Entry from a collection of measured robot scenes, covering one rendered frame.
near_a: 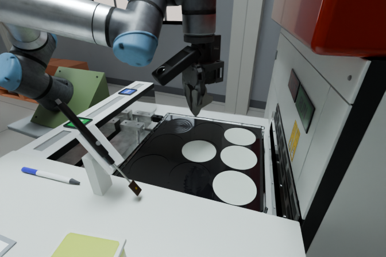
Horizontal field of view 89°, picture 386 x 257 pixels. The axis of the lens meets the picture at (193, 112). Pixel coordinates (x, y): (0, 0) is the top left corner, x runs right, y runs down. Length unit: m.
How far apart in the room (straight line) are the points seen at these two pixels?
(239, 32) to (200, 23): 2.04
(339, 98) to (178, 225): 0.28
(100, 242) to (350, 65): 0.34
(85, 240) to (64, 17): 0.35
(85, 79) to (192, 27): 0.65
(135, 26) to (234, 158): 0.40
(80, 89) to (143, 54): 0.63
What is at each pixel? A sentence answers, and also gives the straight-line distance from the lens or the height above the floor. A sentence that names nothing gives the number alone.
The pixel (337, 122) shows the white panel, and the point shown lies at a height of 1.14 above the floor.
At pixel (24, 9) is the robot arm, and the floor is 1.26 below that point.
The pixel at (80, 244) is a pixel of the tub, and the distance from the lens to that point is 0.29.
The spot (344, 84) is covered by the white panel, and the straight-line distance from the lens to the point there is 0.29.
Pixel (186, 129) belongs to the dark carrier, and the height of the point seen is 0.90.
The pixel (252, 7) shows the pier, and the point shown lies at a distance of 2.45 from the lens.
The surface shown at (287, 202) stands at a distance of 0.44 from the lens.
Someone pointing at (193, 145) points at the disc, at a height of 0.90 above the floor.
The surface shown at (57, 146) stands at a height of 0.96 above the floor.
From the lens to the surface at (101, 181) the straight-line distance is 0.40.
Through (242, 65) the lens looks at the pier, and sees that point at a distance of 2.53.
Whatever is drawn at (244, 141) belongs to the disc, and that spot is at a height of 0.90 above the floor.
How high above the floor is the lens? 1.26
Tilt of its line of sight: 28 degrees down
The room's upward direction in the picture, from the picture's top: straight up
